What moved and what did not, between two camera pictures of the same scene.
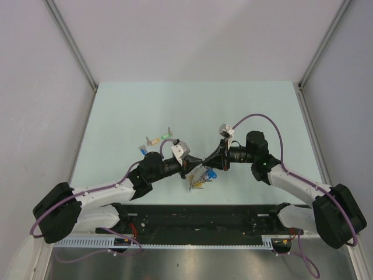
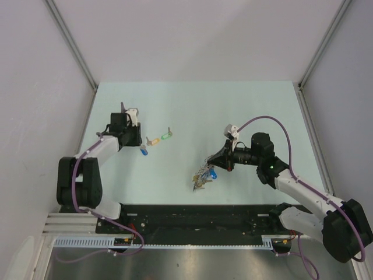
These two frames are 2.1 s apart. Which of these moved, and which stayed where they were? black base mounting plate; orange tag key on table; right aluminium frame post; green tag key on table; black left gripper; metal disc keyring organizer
Moved: metal disc keyring organizer; black left gripper
Stayed: black base mounting plate; green tag key on table; orange tag key on table; right aluminium frame post
